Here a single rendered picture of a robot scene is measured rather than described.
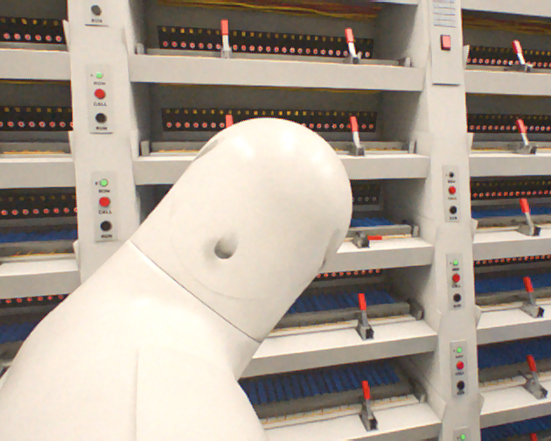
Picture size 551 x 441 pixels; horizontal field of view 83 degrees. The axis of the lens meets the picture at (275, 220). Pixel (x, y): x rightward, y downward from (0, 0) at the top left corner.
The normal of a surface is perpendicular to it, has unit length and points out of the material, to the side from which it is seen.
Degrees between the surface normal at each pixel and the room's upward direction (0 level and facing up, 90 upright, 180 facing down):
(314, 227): 104
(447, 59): 90
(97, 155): 90
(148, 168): 109
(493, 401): 19
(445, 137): 90
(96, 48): 90
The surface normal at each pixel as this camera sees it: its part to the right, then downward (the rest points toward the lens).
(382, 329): 0.01, -0.95
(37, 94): 0.18, 0.00
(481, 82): 0.19, 0.32
